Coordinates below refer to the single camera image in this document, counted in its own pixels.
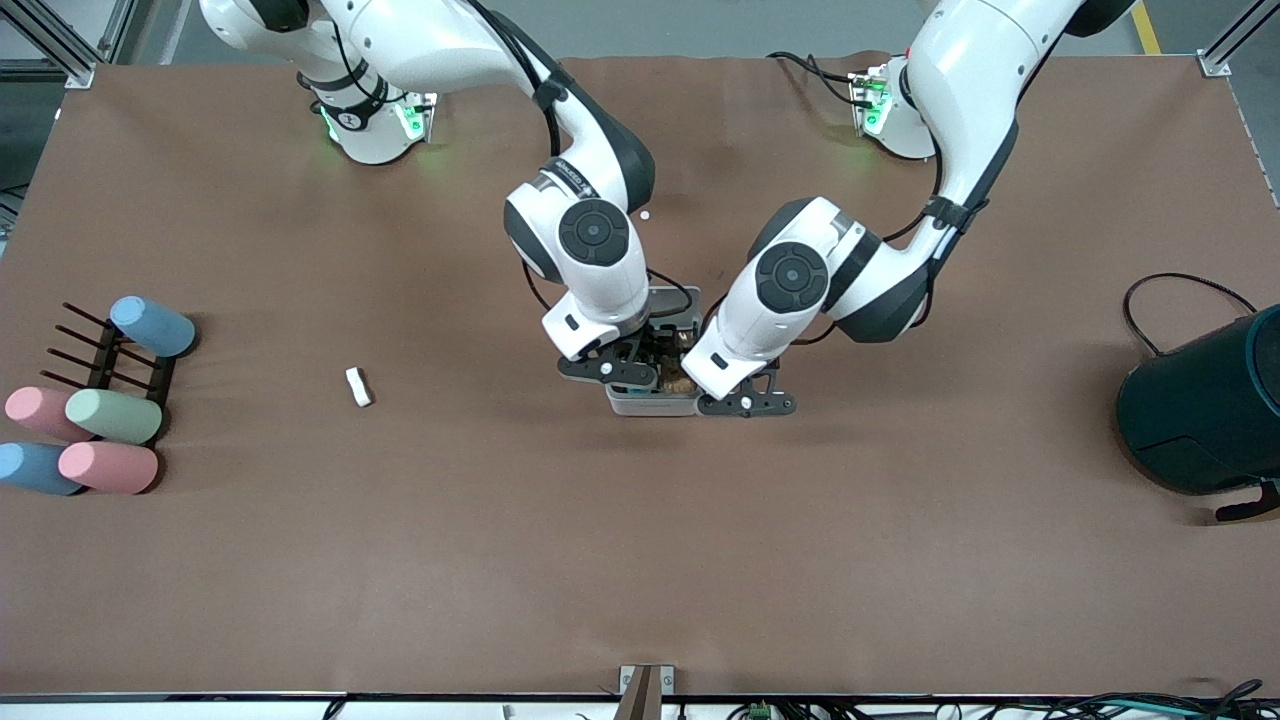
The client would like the white square trash bin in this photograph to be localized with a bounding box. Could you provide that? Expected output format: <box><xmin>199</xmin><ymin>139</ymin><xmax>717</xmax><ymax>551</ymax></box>
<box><xmin>606</xmin><ymin>287</ymin><xmax>703</xmax><ymax>418</ymax></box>

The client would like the brown paper table cover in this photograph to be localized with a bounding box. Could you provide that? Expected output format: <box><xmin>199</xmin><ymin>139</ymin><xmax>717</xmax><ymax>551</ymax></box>
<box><xmin>0</xmin><ymin>50</ymin><xmax>1280</xmax><ymax>699</ymax></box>

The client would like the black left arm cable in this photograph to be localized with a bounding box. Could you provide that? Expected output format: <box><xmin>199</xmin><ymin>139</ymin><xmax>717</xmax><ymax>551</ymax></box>
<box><xmin>800</xmin><ymin>150</ymin><xmax>993</xmax><ymax>347</ymax></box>

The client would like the metal table edge bracket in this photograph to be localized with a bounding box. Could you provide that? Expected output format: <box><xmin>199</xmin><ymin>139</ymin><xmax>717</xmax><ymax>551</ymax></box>
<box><xmin>619</xmin><ymin>665</ymin><xmax>675</xmax><ymax>720</ymax></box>

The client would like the green plastic cup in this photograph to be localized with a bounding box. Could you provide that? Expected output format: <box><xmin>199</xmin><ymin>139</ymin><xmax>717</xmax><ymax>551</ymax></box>
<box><xmin>65</xmin><ymin>388</ymin><xmax>164</xmax><ymax>446</ymax></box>

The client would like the black base cable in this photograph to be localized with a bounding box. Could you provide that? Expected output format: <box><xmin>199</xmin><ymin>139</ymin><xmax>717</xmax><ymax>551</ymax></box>
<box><xmin>768</xmin><ymin>50</ymin><xmax>863</xmax><ymax>106</ymax></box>

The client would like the blue plastic cup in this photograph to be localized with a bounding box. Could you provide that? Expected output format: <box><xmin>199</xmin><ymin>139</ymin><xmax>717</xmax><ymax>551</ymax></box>
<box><xmin>0</xmin><ymin>442</ymin><xmax>86</xmax><ymax>497</ymax></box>
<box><xmin>108</xmin><ymin>295</ymin><xmax>198</xmax><ymax>359</ymax></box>

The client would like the black kettle cable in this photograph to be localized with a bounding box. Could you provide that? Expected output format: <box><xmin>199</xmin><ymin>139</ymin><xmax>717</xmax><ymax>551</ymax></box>
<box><xmin>1122</xmin><ymin>272</ymin><xmax>1259</xmax><ymax>357</ymax></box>

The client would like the pink plastic cup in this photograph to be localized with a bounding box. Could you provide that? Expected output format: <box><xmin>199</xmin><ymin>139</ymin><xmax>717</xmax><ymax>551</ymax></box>
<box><xmin>4</xmin><ymin>386</ymin><xmax>96</xmax><ymax>443</ymax></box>
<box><xmin>58</xmin><ymin>441</ymin><xmax>159</xmax><ymax>496</ymax></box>

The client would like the dark teal electric kettle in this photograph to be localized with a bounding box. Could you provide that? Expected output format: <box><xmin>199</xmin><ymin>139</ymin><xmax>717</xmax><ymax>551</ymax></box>
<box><xmin>1115</xmin><ymin>305</ymin><xmax>1280</xmax><ymax>523</ymax></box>

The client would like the bundle of cables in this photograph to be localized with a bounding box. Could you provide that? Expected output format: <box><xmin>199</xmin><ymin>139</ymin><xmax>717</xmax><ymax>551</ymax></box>
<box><xmin>1040</xmin><ymin>680</ymin><xmax>1280</xmax><ymax>720</ymax></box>

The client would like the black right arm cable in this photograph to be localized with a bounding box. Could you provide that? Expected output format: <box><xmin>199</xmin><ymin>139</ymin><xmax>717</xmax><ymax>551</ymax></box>
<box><xmin>470</xmin><ymin>0</ymin><xmax>701</xmax><ymax>323</ymax></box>

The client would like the aluminium frame post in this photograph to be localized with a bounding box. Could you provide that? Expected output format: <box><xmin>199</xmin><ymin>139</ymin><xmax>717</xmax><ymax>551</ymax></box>
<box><xmin>0</xmin><ymin>0</ymin><xmax>133</xmax><ymax>91</ymax></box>
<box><xmin>1200</xmin><ymin>0</ymin><xmax>1280</xmax><ymax>79</ymax></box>

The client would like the black cup rack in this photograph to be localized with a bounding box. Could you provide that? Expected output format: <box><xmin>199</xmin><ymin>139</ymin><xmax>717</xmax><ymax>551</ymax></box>
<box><xmin>45</xmin><ymin>302</ymin><xmax>179</xmax><ymax>446</ymax></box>

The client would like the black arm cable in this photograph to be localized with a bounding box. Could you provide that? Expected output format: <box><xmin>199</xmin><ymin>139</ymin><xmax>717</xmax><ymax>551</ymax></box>
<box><xmin>470</xmin><ymin>0</ymin><xmax>701</xmax><ymax>323</ymax></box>
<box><xmin>800</xmin><ymin>150</ymin><xmax>993</xmax><ymax>347</ymax></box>

